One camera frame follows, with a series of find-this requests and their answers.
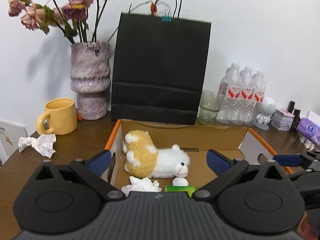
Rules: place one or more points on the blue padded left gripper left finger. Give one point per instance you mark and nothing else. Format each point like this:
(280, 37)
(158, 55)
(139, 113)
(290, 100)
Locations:
(91, 170)

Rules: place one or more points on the white paper box at edge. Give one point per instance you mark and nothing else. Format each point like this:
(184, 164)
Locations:
(10, 135)

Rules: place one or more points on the green tissue pack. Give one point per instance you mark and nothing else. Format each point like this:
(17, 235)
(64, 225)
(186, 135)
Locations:
(188, 189)

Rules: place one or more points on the purple wet wipes pack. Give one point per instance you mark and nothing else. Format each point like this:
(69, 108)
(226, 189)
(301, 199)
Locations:
(309, 130)

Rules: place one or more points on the red cardboard box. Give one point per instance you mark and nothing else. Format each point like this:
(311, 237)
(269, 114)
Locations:
(196, 140)

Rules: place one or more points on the crumpled paper near mug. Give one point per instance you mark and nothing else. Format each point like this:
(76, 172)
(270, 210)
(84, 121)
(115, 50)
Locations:
(43, 144)

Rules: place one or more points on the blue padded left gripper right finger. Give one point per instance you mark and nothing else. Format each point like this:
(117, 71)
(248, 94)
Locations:
(228, 173)

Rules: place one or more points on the black paper shopping bag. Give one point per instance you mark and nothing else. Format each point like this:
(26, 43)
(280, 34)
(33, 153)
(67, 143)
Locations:
(159, 69)

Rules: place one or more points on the black small bottles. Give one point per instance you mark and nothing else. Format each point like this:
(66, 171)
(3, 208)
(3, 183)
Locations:
(296, 115)

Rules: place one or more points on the teal binder clip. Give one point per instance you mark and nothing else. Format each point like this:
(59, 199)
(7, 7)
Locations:
(167, 16)

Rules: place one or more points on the white and yellow plush alpaca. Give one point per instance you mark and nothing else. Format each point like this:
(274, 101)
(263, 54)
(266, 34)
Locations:
(145, 160)

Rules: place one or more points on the left water bottle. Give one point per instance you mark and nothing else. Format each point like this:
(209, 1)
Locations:
(228, 95)

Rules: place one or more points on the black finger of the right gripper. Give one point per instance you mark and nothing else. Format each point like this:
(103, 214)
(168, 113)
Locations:
(307, 184)

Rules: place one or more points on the small printed tin box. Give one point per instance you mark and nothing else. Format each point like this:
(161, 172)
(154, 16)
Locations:
(282, 120)

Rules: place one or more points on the white tissue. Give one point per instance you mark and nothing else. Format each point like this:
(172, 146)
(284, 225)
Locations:
(141, 185)

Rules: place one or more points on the yellow ceramic mug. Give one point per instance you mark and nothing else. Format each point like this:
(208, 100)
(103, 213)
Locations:
(59, 117)

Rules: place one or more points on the small white cap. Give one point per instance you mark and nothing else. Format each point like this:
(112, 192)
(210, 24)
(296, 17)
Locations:
(179, 182)

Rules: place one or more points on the white robot figurine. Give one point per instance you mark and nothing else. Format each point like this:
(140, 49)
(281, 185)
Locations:
(266, 109)

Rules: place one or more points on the middle water bottle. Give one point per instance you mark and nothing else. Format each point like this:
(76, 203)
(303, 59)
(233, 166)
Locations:
(246, 96)

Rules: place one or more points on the purple ceramic vase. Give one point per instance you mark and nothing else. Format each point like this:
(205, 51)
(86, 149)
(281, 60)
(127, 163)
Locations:
(90, 78)

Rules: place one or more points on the dried pink rose bouquet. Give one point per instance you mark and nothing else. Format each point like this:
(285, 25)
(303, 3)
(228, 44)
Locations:
(71, 18)

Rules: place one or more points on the clear drinking glass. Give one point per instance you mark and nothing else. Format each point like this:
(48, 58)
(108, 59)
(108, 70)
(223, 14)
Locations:
(208, 108)

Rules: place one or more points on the water bottle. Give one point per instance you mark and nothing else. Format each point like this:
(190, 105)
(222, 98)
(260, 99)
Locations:
(259, 92)
(228, 95)
(246, 96)

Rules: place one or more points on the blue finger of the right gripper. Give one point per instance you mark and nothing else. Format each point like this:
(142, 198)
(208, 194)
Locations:
(307, 160)

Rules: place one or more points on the right water bottle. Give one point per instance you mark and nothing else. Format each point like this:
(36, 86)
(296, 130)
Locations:
(259, 92)

